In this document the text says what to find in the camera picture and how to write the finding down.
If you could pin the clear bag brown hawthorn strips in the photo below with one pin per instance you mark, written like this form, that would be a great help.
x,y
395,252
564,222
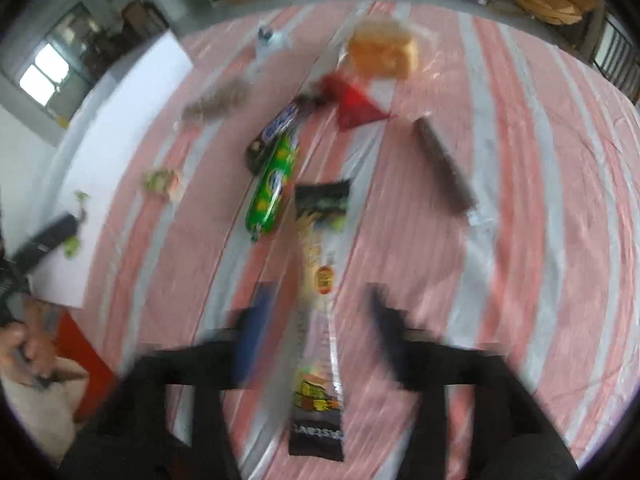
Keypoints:
x,y
215,103

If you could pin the bagged bread loaf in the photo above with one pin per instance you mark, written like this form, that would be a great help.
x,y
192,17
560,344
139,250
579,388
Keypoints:
x,y
380,46

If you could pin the person's left hand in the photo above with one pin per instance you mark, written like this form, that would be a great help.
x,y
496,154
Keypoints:
x,y
27,350

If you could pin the white triangular snack pouch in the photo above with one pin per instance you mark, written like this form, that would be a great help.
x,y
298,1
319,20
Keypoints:
x,y
269,41

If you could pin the dark wooden chair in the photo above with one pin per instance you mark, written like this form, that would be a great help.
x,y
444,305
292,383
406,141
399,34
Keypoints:
x,y
616,58

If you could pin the red cone snack pack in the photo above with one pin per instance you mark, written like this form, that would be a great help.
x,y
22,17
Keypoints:
x,y
354,107

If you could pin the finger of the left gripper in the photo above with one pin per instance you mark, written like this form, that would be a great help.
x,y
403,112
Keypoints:
x,y
38,247

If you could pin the striped pink grey tablecloth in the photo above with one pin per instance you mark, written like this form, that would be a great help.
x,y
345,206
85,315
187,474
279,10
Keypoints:
x,y
552,151

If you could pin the black Astick snack bag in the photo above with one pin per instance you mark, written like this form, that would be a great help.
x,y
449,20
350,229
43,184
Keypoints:
x,y
316,420

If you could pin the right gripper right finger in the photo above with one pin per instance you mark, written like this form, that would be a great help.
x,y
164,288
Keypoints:
x,y
512,436

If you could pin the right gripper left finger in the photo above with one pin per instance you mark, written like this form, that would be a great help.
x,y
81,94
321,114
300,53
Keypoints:
x,y
128,437

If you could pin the green wafer snack pack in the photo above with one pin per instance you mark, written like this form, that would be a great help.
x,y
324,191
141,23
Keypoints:
x,y
72,245

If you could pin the white foam board box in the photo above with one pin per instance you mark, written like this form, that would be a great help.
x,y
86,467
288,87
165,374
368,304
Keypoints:
x,y
94,154

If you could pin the yellow rice cracker pack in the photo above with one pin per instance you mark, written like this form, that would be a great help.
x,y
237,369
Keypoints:
x,y
165,183

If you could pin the green candy tube pack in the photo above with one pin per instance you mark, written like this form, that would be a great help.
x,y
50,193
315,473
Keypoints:
x,y
265,204

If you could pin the dark brown chocolate bar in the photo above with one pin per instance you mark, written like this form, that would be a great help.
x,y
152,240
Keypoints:
x,y
258,151

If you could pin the dark maroon snack stick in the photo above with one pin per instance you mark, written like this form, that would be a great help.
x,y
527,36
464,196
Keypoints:
x,y
454,185

